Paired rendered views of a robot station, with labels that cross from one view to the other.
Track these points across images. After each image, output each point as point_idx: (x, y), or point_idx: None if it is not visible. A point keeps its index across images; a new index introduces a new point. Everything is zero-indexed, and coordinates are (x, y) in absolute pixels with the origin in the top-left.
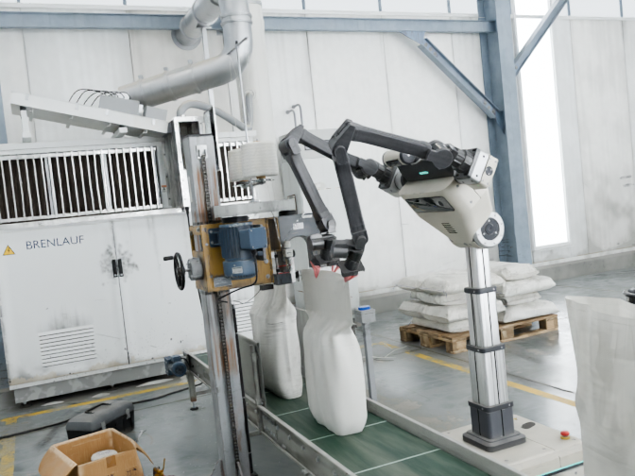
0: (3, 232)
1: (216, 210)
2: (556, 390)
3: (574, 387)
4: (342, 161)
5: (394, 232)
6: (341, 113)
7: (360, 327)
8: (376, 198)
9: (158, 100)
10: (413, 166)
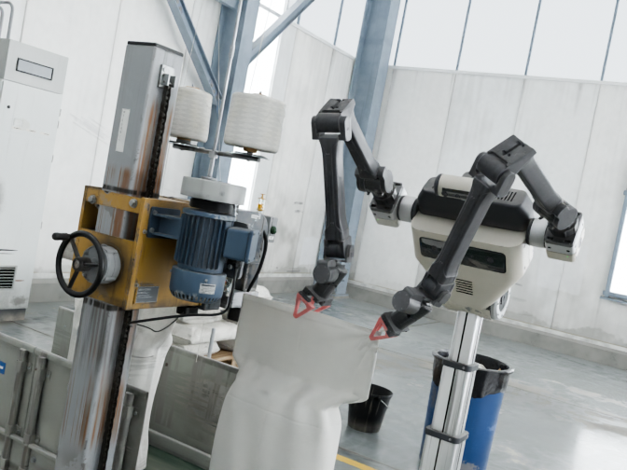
0: None
1: (202, 186)
2: (341, 450)
3: (355, 448)
4: (502, 193)
5: (77, 205)
6: (56, 35)
7: (24, 322)
8: (68, 158)
9: None
10: (457, 201)
